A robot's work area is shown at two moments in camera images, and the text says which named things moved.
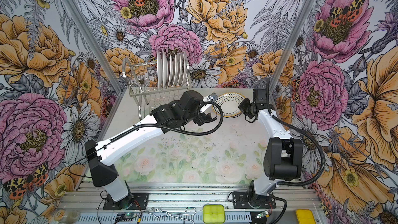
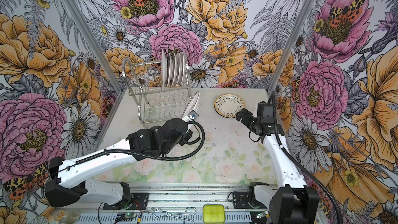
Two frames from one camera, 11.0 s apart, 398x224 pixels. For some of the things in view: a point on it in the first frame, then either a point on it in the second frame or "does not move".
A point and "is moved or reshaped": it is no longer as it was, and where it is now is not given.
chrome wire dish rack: [142, 80] does not move
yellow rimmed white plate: [229, 103] does not move
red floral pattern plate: [159, 69] is moved or reshaped
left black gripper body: [193, 115] to [181, 142]
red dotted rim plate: [165, 69] does not move
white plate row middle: [173, 69] does not move
